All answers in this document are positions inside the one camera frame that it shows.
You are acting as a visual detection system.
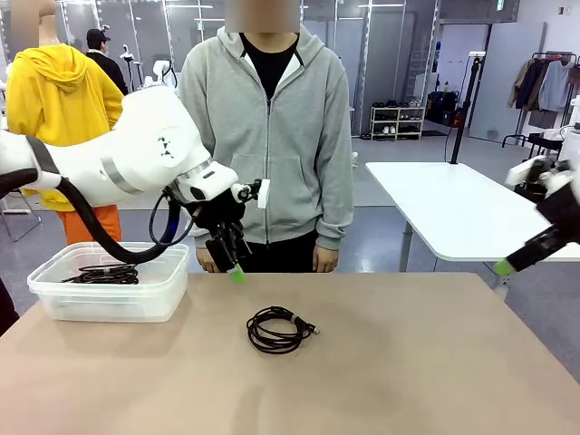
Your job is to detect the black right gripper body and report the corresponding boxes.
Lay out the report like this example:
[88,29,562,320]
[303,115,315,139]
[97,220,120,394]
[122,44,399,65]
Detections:
[536,179,580,247]

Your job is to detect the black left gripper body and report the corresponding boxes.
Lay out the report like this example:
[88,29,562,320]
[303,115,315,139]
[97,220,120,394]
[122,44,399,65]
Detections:
[183,196,248,237]

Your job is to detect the black cable with rectangular connector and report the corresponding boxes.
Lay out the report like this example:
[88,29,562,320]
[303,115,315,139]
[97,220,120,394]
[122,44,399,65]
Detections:
[63,265,140,286]

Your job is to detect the thin black cable white tie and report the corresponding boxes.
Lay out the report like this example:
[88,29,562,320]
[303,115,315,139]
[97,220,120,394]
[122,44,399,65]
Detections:
[246,306,321,354]

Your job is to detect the person's left forearm grey sleeve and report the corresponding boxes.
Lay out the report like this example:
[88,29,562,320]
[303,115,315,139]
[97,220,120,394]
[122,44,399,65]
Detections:
[316,176,354,253]

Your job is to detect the person's right hand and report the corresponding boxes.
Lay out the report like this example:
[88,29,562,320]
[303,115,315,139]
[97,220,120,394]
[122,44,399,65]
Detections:
[197,247,219,274]

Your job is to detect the person's left hand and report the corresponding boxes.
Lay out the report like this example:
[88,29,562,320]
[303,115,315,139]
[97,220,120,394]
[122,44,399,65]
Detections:
[312,246,342,274]

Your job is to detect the white cylindrical machine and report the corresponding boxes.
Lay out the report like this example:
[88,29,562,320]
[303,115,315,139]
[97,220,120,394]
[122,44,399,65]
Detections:
[556,94,580,164]

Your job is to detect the white table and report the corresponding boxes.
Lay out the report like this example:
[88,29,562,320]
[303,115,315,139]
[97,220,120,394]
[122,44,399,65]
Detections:
[364,161,580,291]

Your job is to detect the person in grey hoodie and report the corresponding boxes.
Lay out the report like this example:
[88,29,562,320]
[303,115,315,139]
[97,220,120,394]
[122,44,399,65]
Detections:
[178,0,354,274]

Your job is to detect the translucent white plastic container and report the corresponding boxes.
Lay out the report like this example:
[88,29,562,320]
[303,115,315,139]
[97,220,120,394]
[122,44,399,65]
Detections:
[26,241,190,324]

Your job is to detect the orange trousers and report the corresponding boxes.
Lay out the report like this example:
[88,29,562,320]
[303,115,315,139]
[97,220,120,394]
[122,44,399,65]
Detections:
[56,203,123,246]

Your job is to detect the black clothes rack with coats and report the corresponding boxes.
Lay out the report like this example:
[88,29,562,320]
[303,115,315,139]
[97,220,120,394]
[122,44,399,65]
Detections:
[502,52,580,149]

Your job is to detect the black luggage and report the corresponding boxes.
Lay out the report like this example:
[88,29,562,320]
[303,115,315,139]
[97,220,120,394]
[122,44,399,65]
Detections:
[425,90,459,127]

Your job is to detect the wooden shoe rack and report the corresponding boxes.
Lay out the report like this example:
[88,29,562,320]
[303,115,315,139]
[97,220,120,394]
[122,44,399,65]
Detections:
[370,104,427,141]

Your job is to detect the person in black sweater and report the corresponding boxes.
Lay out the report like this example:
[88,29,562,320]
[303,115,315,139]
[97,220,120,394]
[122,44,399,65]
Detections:
[84,27,131,96]

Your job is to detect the black chair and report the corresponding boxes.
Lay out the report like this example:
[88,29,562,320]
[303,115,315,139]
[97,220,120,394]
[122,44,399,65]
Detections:
[0,188,42,243]

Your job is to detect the yellow hoodie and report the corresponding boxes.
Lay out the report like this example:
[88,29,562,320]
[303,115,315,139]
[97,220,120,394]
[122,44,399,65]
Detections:
[6,43,126,213]

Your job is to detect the beige display mannequin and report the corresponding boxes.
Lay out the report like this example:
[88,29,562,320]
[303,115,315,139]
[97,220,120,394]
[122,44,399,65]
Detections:
[11,0,63,49]

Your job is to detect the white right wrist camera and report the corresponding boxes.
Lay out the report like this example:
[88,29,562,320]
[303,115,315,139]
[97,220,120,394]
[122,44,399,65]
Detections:
[504,155,552,188]

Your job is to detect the thin black left camera cable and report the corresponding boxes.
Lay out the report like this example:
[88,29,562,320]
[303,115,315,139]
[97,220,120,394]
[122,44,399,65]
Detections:
[150,188,200,247]

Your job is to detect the black sleeved left arm hose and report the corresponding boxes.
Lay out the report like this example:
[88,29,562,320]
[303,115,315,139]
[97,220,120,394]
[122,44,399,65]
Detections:
[0,167,189,266]

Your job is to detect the black pole camera stand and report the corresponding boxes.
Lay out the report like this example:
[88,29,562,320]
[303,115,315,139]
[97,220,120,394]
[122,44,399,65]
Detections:
[450,51,487,165]

